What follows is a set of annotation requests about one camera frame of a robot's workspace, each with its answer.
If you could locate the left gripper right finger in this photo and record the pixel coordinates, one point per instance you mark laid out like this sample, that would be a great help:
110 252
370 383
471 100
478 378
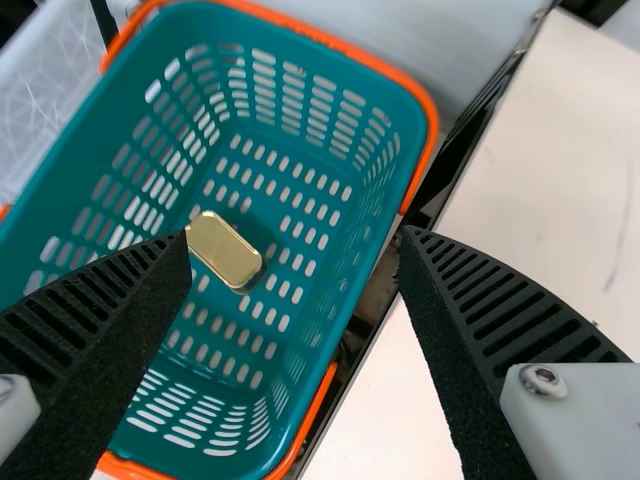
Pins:
490 350

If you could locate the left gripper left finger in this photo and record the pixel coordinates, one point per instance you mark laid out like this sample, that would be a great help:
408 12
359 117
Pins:
90 350

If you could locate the gold rectangular tin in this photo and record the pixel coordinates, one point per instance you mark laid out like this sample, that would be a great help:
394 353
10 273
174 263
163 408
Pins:
225 250

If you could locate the teal shopping basket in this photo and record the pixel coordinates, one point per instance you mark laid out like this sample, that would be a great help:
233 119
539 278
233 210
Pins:
300 125

